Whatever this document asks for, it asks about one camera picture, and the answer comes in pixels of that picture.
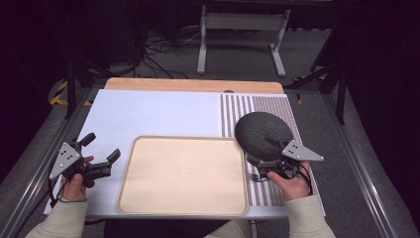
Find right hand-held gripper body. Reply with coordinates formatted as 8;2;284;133
246;139;325;181

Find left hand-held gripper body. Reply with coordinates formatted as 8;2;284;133
49;141;113;189

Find person's left hand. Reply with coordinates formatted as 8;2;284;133
60;155;95;203

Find person's right hand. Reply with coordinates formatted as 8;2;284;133
265;161;314;202

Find brown striped placemat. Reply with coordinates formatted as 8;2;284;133
219;92;322;208

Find black tripod stand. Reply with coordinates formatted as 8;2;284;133
282;13;352;126
62;39;115;121

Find yellow black floor tape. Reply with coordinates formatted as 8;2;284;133
49;80;94;107

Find white table mat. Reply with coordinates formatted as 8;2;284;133
43;88;327;221

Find beige rectangular tray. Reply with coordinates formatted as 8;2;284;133
116;135;250;217

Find person's cream clothed body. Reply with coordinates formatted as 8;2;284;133
203;219;254;238

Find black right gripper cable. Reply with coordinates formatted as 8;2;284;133
296;163;315;196

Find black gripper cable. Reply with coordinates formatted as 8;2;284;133
13;165;67;238
296;163;315;196

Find aluminium rail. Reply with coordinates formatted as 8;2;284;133
320;92;400;238
0;88;97;238

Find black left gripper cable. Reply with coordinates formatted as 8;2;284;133
13;165;67;238

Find black floor cables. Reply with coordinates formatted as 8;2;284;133
132;26;206;80

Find grey metal stand frame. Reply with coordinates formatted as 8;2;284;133
196;5;292;78

